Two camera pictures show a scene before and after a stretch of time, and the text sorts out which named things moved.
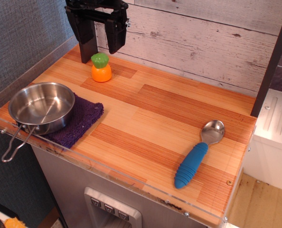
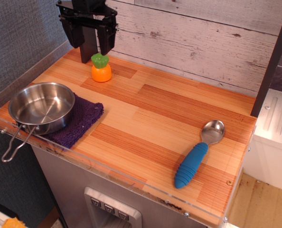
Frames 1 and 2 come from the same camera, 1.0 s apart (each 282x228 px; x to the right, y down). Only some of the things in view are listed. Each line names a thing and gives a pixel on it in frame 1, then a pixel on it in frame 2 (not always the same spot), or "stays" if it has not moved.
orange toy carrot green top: [101, 70] stays
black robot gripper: [113, 12] to [91, 11]
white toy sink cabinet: [269, 157] stays
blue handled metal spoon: [212, 131] stays
